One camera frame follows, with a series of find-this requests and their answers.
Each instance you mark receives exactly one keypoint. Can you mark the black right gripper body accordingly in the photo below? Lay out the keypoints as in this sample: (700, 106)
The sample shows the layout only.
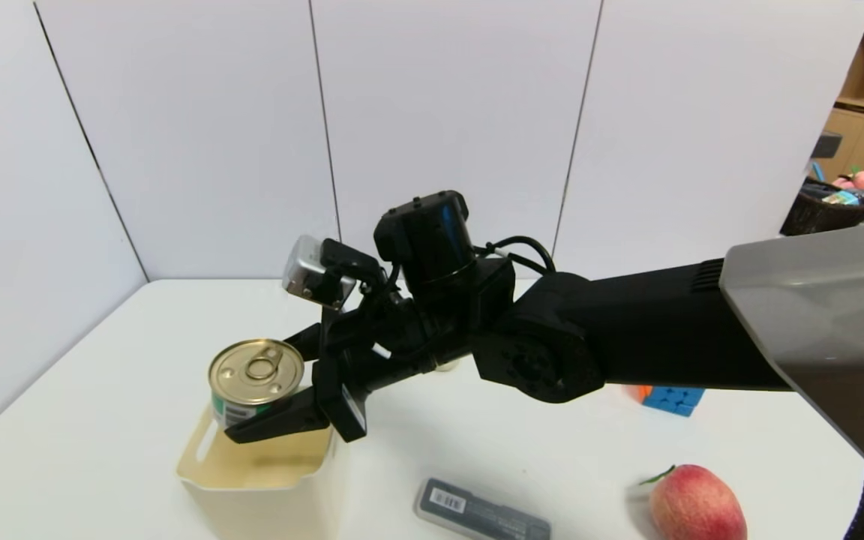
(340, 391)

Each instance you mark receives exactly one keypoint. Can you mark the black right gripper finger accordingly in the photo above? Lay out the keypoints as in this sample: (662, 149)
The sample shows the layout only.
(307, 342)
(282, 420)

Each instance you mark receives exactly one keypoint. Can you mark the gold-lidded tin can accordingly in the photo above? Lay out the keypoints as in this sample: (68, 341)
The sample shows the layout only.
(252, 375)

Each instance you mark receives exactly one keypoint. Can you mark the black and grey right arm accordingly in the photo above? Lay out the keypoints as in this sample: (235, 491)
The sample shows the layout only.
(649, 330)

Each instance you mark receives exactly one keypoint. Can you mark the cream plastic storage box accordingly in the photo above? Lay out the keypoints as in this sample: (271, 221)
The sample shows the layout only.
(252, 502)

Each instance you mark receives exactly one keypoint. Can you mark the white yellow egg toy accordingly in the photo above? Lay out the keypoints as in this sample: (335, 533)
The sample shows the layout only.
(447, 367)

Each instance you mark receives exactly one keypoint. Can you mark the grey plastic case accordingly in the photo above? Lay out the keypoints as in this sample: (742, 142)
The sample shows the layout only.
(477, 514)

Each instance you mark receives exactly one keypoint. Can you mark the colourful puzzle cube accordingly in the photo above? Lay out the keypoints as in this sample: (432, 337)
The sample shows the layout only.
(672, 399)

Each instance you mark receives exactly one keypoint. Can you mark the red peach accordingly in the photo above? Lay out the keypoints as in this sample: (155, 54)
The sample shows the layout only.
(694, 506)

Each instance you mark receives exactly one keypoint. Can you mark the black mesh basket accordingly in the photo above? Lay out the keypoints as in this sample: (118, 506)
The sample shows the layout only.
(814, 214)

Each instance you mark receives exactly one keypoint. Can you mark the blue bottle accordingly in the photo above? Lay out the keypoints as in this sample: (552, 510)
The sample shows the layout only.
(852, 196)

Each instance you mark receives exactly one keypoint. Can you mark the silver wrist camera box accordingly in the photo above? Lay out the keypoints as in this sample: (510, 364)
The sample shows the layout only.
(308, 274)

